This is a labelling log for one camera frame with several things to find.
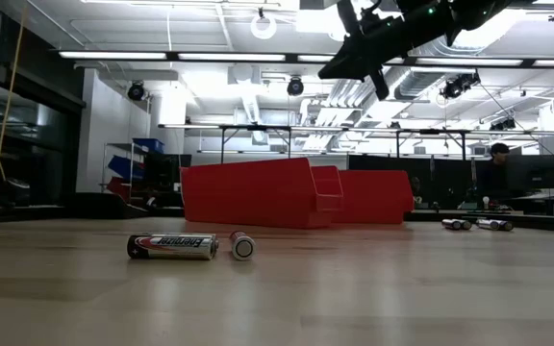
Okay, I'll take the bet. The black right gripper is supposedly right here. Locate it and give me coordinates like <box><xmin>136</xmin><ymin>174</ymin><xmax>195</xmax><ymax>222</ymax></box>
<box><xmin>317</xmin><ymin>0</ymin><xmax>457</xmax><ymax>82</ymax></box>

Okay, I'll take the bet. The red white battery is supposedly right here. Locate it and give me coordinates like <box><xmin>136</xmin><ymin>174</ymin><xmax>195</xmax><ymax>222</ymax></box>
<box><xmin>229</xmin><ymin>231</ymin><xmax>257</xmax><ymax>262</ymax></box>

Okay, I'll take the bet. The silver Energizer AA battery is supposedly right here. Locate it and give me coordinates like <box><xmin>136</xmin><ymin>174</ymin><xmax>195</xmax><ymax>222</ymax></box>
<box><xmin>126</xmin><ymin>233</ymin><xmax>220</xmax><ymax>261</ymax></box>

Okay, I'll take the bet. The linear ceiling light strip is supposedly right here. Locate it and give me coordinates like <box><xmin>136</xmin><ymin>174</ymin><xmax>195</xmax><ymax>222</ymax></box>
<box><xmin>58</xmin><ymin>50</ymin><xmax>554</xmax><ymax>68</ymax></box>

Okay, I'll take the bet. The red plastic bin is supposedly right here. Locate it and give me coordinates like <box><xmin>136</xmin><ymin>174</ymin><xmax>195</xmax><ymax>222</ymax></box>
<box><xmin>337</xmin><ymin>169</ymin><xmax>416</xmax><ymax>226</ymax></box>
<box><xmin>180</xmin><ymin>157</ymin><xmax>345</xmax><ymax>230</ymax></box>

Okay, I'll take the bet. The black computer monitor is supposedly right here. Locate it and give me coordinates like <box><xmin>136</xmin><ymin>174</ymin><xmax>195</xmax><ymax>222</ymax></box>
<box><xmin>142</xmin><ymin>153</ymin><xmax>192</xmax><ymax>193</ymax></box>
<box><xmin>346</xmin><ymin>154</ymin><xmax>480</xmax><ymax>199</ymax></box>
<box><xmin>505</xmin><ymin>154</ymin><xmax>554</xmax><ymax>191</ymax></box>

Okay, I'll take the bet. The person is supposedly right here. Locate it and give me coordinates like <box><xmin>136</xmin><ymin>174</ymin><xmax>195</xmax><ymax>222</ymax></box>
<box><xmin>475</xmin><ymin>141</ymin><xmax>515</xmax><ymax>202</ymax></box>

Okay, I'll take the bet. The blue storage bin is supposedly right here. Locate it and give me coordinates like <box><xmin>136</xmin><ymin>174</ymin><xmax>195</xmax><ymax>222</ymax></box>
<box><xmin>132</xmin><ymin>137</ymin><xmax>165</xmax><ymax>155</ymax></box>
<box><xmin>108</xmin><ymin>155</ymin><xmax>146</xmax><ymax>183</ymax></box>

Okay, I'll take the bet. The small red storage bin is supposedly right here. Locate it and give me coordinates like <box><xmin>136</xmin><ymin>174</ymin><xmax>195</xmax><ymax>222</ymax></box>
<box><xmin>107</xmin><ymin>176</ymin><xmax>133</xmax><ymax>202</ymax></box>

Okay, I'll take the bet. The black stand base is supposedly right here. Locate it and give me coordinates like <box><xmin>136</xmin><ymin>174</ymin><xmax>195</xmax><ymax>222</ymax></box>
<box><xmin>0</xmin><ymin>177</ymin><xmax>32</xmax><ymax>208</ymax></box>

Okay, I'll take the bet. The black ceiling camera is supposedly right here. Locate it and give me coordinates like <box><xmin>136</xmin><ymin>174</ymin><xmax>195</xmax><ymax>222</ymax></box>
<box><xmin>440</xmin><ymin>71</ymin><xmax>481</xmax><ymax>101</ymax></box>
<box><xmin>127</xmin><ymin>81</ymin><xmax>146</xmax><ymax>102</ymax></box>
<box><xmin>286</xmin><ymin>75</ymin><xmax>305</xmax><ymax>97</ymax></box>

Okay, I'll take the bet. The silver air duct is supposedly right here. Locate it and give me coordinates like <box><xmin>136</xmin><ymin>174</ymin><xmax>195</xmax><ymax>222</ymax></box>
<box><xmin>391</xmin><ymin>40</ymin><xmax>451</xmax><ymax>101</ymax></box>

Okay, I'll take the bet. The white ring light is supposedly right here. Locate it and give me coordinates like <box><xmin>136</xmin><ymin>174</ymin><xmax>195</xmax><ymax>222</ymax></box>
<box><xmin>250</xmin><ymin>12</ymin><xmax>278</xmax><ymax>41</ymax></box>

